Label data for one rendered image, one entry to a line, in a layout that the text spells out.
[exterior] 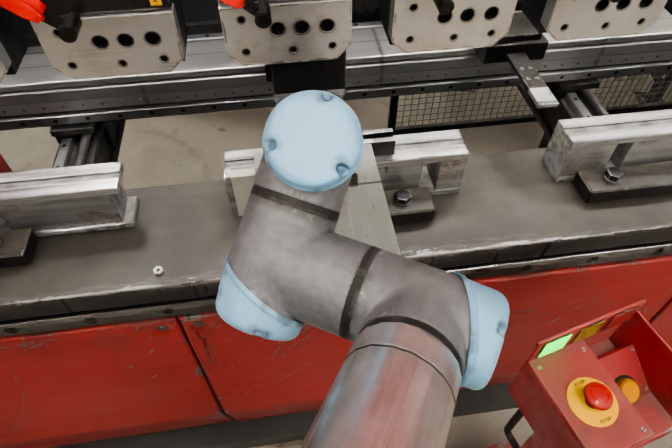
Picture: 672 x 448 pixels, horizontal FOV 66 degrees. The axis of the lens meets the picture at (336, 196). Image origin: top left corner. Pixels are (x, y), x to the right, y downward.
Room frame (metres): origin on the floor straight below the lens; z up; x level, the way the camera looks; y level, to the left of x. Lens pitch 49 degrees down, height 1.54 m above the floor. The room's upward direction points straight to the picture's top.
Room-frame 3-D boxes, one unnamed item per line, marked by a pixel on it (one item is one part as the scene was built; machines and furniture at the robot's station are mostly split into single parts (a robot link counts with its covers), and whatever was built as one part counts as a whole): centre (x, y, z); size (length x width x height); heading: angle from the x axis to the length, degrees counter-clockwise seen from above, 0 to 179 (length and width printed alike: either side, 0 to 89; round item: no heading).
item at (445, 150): (0.60, -0.02, 0.92); 0.39 x 0.06 x 0.10; 98
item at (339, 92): (0.59, 0.04, 1.13); 0.10 x 0.02 x 0.10; 98
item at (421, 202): (0.54, -0.01, 0.89); 0.30 x 0.05 x 0.03; 98
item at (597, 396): (0.27, -0.37, 0.79); 0.04 x 0.04 x 0.04
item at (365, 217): (0.44, 0.02, 1.00); 0.26 x 0.18 x 0.01; 8
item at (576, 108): (1.05, -0.50, 0.81); 0.64 x 0.08 x 0.14; 8
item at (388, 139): (0.59, 0.01, 0.99); 0.20 x 0.03 x 0.03; 98
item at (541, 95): (0.80, -0.33, 1.01); 0.26 x 0.12 x 0.05; 8
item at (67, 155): (0.90, 0.54, 0.81); 0.64 x 0.08 x 0.14; 8
